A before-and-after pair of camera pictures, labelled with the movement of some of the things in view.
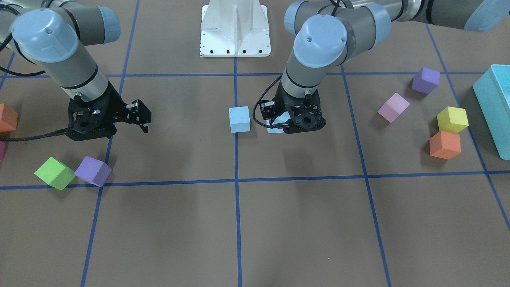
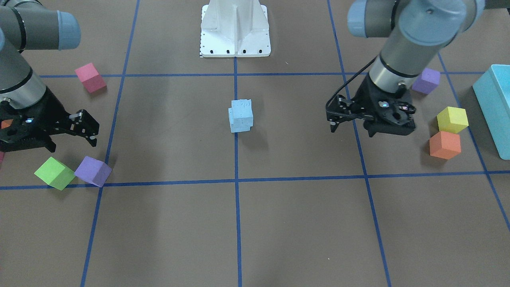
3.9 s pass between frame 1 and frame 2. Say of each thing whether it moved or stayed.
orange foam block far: stayed
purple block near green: stayed
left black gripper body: moved
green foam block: stayed
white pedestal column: stayed
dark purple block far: stayed
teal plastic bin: stayed
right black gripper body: moved
